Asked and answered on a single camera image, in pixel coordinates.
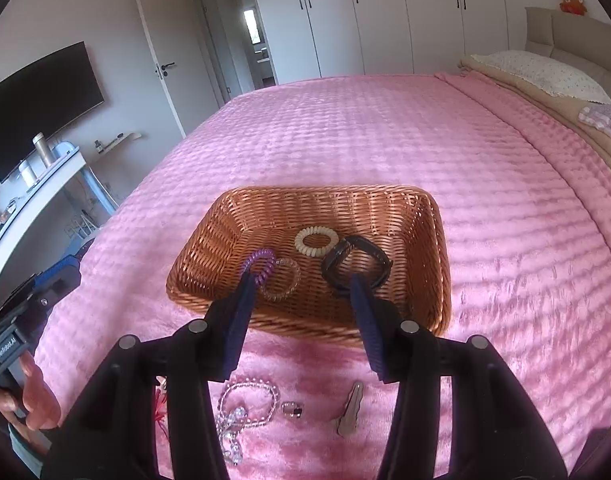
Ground cream spiral hair tie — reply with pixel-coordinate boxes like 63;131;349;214
294;226;339;259

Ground brown wicker basket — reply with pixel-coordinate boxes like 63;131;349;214
166;186;452;348

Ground white door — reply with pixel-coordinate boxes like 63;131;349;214
132;0;227;139

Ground beige duvet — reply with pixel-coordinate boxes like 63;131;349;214
459;55;611;184

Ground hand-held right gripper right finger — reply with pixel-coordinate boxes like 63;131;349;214
350;274;569;480

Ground person's left hand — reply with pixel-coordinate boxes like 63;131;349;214
0;356;62;432

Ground clear bead necklace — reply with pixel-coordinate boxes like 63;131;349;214
220;380;279;427

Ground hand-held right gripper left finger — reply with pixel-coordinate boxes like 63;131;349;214
40;272;259;480

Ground purple striped pillow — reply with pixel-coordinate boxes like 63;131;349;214
578;103;611;149

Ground white and blue desk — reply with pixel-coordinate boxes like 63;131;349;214
0;142;119;286

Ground white wardrobe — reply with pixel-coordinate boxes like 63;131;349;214
246;0;509;86

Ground purple spiral hair tie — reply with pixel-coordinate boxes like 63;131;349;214
242;248;278;281

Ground gold thermos bottle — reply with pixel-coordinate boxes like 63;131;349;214
32;132;54;166

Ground person's left forearm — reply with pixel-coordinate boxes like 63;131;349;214
8;424;52;477

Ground clear crystal bead bracelet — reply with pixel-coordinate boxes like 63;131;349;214
216;405;247;466

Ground white floral pillow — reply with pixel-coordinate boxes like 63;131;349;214
470;50;611;105

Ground red flower hair accessory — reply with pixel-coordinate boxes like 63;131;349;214
153;375;173;436

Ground black watch strap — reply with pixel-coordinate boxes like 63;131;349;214
321;234;393;298

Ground black television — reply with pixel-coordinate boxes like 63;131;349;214
0;41;105;184

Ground clear spiral hair tie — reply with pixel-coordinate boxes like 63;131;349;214
258;258;302;303

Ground beige padded headboard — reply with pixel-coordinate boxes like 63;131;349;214
524;6;611;82

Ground small wall shelf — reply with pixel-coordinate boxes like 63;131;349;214
93;132;142;157

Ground pink plush blanket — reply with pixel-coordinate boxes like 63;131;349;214
33;72;611;480

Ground metal hair clip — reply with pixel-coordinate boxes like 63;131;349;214
335;381;365;437

